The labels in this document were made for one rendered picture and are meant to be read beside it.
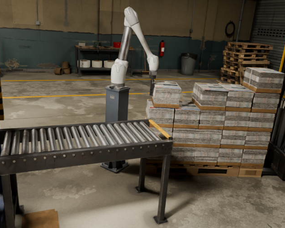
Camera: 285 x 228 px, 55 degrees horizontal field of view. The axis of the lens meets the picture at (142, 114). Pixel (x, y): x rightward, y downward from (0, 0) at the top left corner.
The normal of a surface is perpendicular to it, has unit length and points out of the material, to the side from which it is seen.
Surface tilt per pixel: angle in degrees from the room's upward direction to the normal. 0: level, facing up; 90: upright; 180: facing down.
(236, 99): 90
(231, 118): 90
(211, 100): 90
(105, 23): 90
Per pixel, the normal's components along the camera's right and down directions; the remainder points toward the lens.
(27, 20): 0.36, 0.32
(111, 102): -0.57, 0.22
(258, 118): 0.07, 0.32
